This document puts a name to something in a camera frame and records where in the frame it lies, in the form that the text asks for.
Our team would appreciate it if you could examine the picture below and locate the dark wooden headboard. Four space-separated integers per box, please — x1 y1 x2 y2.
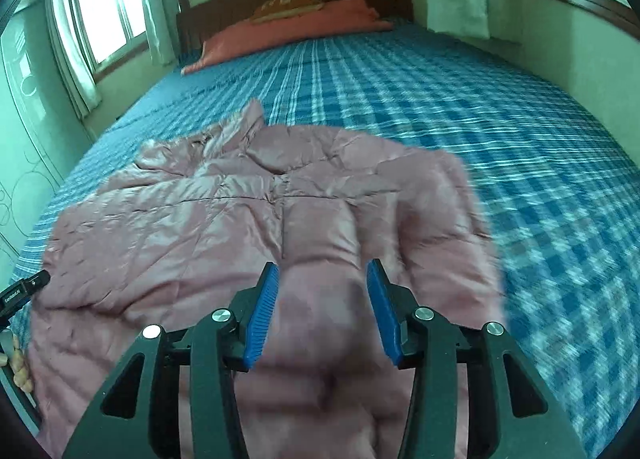
176 0 415 54

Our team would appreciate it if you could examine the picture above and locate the blue plaid bed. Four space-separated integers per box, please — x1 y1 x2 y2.
9 22 640 459

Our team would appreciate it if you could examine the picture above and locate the brown embroidered cushion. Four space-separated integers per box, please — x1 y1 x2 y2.
250 0 327 24

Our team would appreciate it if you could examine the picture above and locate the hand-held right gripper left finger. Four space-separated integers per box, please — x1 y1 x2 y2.
62 261 281 459

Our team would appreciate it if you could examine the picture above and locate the red-orange pillow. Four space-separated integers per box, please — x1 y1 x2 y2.
181 0 396 76

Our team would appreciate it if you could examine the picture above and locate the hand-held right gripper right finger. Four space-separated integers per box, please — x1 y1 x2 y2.
365 258 588 459

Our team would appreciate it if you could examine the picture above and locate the pale green curtain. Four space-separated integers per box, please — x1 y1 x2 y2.
46 0 102 121
135 0 177 67

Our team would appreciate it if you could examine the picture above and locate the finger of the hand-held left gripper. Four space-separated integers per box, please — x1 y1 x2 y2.
26 270 52 294

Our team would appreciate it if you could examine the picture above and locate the pink puffer jacket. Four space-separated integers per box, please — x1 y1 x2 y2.
22 99 507 459

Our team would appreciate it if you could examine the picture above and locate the white framed window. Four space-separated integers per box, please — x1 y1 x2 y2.
60 0 151 77

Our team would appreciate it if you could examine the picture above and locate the person's left hand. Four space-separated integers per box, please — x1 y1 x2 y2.
0 330 35 394

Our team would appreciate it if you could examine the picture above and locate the glossy pale green wardrobe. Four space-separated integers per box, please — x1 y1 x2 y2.
0 4 96 265

